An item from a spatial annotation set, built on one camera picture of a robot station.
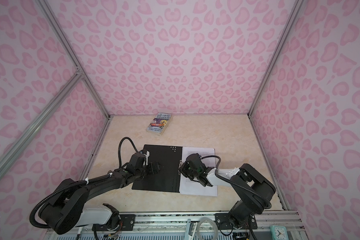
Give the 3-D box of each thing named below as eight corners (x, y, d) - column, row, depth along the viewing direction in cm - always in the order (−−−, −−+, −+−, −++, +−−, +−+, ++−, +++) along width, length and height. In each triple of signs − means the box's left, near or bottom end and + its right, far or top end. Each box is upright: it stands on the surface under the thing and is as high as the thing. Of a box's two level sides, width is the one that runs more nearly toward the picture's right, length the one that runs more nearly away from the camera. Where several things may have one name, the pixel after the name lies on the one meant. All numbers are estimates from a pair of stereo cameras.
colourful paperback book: (146, 131, 113) (145, 128, 110) (158, 113, 124) (157, 111, 122) (161, 135, 110) (161, 133, 107) (172, 117, 122) (172, 114, 119)
